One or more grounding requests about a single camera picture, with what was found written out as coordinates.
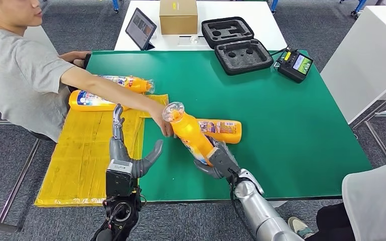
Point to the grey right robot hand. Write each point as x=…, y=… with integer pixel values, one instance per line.
x=223, y=161

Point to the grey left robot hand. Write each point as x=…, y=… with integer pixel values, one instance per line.
x=121, y=149

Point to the person's right hand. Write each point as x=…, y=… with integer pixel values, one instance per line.
x=162, y=119

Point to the person's left hand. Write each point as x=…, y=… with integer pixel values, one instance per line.
x=79, y=59

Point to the black phone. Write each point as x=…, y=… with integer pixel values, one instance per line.
x=87, y=61

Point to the orange detergent bottle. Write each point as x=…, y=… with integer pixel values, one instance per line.
x=136, y=85
x=186, y=133
x=86, y=105
x=226, y=138

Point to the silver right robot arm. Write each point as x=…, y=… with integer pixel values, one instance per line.
x=259, y=213

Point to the person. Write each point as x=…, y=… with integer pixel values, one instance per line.
x=20, y=83
x=372, y=206

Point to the black tablet on stand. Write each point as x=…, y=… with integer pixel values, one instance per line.
x=141, y=30

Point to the white table foot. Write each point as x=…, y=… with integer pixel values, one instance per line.
x=278, y=204

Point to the black stool seat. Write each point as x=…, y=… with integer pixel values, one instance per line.
x=40, y=136

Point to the small white plastic object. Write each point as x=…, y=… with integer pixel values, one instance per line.
x=193, y=40

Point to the black foam lined case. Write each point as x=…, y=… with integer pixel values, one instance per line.
x=243, y=58

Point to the brown cardboard box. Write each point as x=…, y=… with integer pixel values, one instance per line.
x=178, y=17

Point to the black remote controller with screen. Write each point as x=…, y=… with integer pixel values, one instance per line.
x=288, y=70

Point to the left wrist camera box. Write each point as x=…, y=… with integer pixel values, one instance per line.
x=119, y=179

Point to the grey metal table frame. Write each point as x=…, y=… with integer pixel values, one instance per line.
x=20, y=179
x=377, y=108

